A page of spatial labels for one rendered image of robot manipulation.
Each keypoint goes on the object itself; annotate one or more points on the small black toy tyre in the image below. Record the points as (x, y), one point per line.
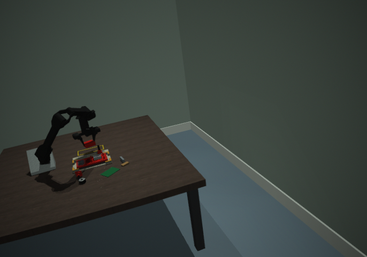
(82, 180)

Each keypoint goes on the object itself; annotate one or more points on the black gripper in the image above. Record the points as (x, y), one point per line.
(78, 136)

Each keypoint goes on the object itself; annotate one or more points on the green flat plate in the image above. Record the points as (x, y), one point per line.
(109, 172)

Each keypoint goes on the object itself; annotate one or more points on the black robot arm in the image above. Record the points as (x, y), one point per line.
(58, 121)

